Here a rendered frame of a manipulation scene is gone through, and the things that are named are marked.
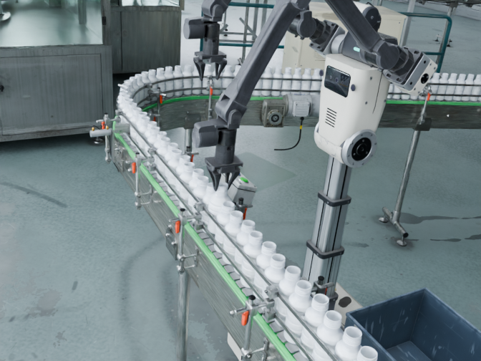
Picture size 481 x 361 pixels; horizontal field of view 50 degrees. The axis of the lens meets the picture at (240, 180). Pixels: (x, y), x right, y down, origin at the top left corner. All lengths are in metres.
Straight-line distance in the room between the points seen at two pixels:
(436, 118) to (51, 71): 2.95
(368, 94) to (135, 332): 1.68
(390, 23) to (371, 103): 3.87
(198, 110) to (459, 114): 1.69
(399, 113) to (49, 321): 2.36
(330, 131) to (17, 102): 3.11
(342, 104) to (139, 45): 4.98
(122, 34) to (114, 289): 4.12
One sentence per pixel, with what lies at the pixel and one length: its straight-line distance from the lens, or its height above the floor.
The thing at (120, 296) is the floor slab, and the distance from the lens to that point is 3.04.
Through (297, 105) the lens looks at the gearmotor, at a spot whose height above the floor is 1.01.
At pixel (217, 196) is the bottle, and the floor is 1.17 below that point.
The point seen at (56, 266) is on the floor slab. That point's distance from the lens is 3.32.
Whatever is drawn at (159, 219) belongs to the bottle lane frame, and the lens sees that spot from 2.03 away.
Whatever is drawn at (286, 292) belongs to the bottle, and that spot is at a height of 1.12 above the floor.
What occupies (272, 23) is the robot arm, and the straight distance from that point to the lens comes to 1.47.
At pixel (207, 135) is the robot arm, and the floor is 1.38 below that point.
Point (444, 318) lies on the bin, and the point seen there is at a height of 0.90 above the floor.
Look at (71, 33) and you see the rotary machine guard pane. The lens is 4.55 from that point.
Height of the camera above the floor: 1.92
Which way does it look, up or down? 27 degrees down
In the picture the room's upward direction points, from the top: 5 degrees clockwise
